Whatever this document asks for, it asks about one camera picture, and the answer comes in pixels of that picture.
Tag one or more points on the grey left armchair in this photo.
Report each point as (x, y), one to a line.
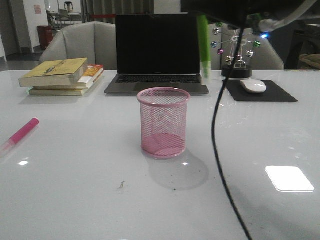
(95, 41)

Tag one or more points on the white computer mouse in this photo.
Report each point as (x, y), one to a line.
(253, 86)

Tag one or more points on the black mouse pad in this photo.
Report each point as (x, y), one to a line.
(272, 93)

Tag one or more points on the orange middle book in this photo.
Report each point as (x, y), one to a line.
(91, 75)

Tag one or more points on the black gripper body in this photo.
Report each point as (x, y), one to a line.
(235, 12)

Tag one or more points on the red trash bin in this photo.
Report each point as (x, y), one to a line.
(45, 35)

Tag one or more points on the pink mesh pen holder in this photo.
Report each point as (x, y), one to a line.
(163, 118)

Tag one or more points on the pink highlighter pen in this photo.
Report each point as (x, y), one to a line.
(6, 147)

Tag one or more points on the grey right armchair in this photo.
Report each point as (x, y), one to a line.
(256, 51)

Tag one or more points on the ferris wheel desk ornament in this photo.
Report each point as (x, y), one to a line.
(236, 70)

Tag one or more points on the grey open laptop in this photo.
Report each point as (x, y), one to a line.
(157, 50)

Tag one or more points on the green highlighter pen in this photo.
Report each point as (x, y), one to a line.
(204, 48)

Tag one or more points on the brown cushion at right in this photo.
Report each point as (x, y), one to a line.
(312, 60)

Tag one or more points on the grey armchair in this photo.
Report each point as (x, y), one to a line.
(95, 41)
(256, 51)

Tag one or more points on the yellow top book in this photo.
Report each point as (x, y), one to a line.
(55, 73)

